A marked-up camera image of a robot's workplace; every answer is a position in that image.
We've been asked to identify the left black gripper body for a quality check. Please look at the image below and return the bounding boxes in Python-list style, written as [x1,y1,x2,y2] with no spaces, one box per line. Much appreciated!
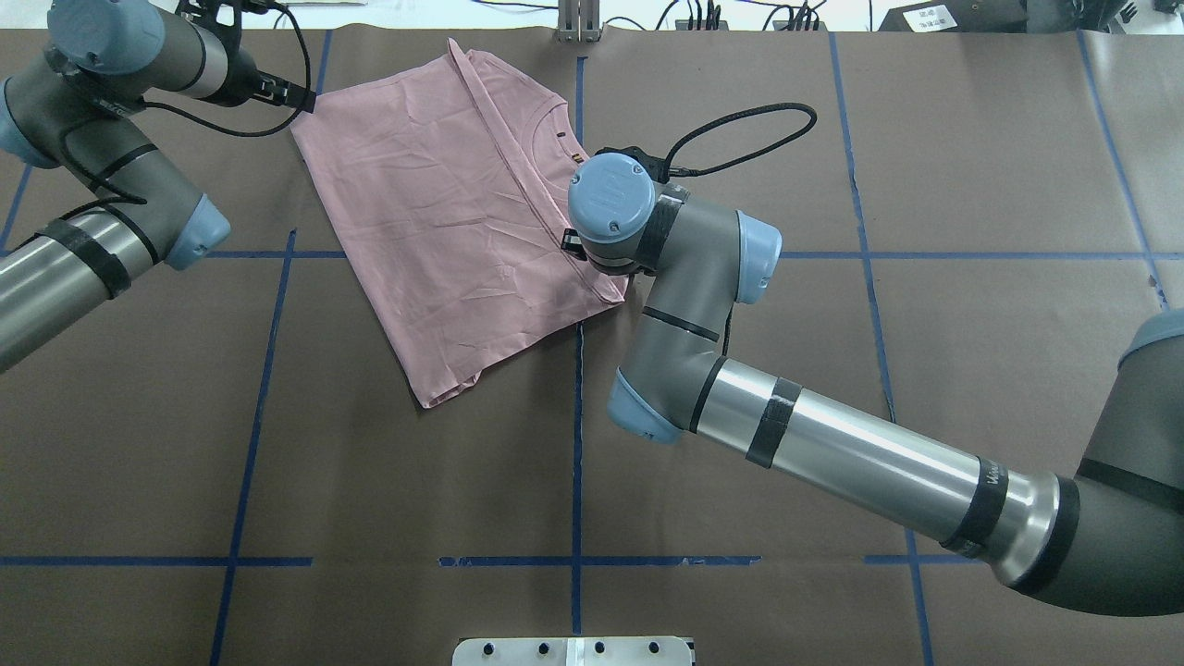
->
[251,71,316,113]

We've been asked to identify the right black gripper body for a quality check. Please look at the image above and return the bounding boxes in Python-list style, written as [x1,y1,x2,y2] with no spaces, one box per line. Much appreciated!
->
[560,230,588,262]

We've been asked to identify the pink Snoopy t-shirt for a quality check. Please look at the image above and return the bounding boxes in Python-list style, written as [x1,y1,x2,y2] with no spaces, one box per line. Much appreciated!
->
[292,41,628,409]

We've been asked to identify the right silver-grey robot arm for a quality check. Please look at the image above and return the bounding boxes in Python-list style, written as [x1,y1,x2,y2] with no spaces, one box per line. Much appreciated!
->
[565,151,1180,617]

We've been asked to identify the left silver-grey robot arm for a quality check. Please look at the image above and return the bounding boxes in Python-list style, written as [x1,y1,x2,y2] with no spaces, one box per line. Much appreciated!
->
[1,1,316,369]

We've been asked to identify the black device with label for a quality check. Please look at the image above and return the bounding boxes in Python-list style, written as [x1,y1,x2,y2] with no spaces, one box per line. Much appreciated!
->
[875,1,1028,33]

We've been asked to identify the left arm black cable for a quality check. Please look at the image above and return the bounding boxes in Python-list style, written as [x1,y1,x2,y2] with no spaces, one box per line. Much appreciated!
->
[57,5,314,200]

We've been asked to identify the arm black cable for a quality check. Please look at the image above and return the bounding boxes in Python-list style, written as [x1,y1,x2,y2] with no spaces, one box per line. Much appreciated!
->
[57,5,314,200]
[662,103,819,177]

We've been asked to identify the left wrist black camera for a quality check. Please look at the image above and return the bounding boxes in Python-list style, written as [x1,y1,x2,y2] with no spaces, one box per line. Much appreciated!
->
[174,1,285,27]

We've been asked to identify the aluminium frame post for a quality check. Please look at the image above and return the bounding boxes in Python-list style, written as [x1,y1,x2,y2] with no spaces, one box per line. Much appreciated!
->
[555,0,603,43]

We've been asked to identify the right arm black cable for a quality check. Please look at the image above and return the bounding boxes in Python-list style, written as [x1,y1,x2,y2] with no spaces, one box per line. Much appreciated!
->
[662,103,819,177]

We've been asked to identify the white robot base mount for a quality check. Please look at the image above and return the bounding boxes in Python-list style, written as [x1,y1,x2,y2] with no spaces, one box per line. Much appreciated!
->
[451,635,697,665]

